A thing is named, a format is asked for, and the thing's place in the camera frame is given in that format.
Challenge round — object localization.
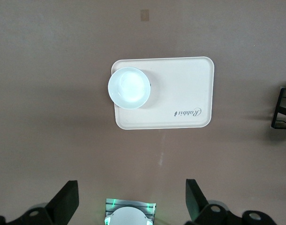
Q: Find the brown tape patch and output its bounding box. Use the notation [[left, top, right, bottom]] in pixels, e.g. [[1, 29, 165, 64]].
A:
[[140, 9, 150, 22]]

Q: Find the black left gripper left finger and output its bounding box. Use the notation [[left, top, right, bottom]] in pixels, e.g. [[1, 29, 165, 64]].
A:
[[0, 180, 79, 225]]

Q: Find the left arm aluminium base plate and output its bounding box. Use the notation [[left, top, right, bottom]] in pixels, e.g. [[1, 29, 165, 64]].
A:
[[105, 198, 157, 223]]

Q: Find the black wire cup rack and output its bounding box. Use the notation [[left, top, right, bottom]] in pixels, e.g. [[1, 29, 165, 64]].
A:
[[271, 86, 286, 130]]

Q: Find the beige rectangular tray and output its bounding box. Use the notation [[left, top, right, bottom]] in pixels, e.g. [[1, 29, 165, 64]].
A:
[[111, 56, 215, 131]]

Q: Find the white bowl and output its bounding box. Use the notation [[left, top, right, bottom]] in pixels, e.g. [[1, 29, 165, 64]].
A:
[[107, 67, 151, 110]]

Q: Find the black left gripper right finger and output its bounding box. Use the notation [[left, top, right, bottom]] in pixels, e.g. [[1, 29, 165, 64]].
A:
[[185, 179, 276, 225]]

